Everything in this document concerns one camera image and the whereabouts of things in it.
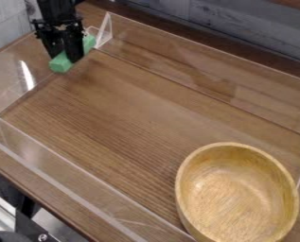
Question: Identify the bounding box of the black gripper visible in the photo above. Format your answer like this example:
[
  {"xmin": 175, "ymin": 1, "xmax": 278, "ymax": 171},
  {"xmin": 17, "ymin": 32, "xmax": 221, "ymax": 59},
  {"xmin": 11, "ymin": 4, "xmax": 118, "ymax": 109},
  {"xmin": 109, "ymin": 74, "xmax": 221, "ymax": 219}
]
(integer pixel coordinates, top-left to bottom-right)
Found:
[{"xmin": 33, "ymin": 0, "xmax": 84, "ymax": 63}]

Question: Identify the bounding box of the green rectangular block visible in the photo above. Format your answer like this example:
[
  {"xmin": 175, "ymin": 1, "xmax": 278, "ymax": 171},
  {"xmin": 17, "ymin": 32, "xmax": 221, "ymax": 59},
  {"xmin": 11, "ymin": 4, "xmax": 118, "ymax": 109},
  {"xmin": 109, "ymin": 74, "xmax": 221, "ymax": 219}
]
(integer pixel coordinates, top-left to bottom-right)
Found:
[{"xmin": 49, "ymin": 35, "xmax": 97, "ymax": 73}]

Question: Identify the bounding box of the brown wooden bowl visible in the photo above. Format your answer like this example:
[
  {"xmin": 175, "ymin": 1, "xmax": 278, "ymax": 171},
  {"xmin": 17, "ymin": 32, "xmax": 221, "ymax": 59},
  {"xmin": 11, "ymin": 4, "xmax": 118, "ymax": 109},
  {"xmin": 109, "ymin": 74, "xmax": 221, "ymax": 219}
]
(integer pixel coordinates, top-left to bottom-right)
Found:
[{"xmin": 175, "ymin": 142, "xmax": 300, "ymax": 242}]

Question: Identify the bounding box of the black metal stand base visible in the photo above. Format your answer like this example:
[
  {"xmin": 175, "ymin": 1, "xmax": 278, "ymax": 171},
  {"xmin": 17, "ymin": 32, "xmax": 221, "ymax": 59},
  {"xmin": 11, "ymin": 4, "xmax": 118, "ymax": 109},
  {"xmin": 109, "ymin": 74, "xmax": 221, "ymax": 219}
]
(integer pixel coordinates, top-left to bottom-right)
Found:
[{"xmin": 14, "ymin": 213, "xmax": 60, "ymax": 242}]

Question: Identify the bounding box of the clear acrylic corner bracket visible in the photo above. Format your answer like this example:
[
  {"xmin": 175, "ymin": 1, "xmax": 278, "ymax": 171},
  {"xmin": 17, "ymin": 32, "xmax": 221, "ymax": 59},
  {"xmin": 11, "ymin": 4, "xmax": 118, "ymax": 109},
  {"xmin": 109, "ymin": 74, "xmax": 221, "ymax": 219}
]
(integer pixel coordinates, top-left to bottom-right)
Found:
[{"xmin": 86, "ymin": 12, "xmax": 113, "ymax": 49}]

